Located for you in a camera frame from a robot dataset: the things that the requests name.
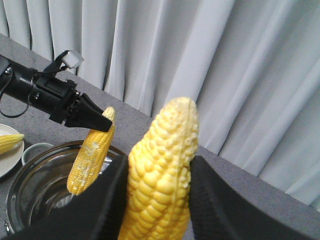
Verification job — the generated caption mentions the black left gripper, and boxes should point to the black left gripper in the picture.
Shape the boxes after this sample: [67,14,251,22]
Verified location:
[32,77,113,132]

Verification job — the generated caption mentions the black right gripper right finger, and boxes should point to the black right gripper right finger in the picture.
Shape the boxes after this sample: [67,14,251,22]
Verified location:
[189,155,312,240]

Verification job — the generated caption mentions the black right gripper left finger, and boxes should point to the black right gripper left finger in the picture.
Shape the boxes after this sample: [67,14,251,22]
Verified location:
[9,155,129,240]

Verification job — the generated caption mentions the yellow corn cob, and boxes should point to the yellow corn cob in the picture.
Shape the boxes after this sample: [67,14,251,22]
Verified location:
[0,133,25,154]
[66,122,116,196]
[118,97,199,240]

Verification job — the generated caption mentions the cream white plate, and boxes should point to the cream white plate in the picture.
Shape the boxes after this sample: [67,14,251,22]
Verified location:
[0,124,25,178]

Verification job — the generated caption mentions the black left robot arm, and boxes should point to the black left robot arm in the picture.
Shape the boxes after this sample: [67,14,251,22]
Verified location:
[0,56,113,132]

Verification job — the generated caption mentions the green electric cooking pot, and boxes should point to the green electric cooking pot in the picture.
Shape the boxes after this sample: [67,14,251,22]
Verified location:
[7,141,126,240]

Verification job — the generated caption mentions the grey white curtain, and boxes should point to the grey white curtain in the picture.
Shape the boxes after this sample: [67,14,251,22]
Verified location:
[0,0,320,209]

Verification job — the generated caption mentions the white camera box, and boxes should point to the white camera box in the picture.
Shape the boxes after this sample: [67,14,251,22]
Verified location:
[62,50,84,69]

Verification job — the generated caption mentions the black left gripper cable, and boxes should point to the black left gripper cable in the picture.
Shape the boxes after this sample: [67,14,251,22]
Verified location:
[0,69,36,119]

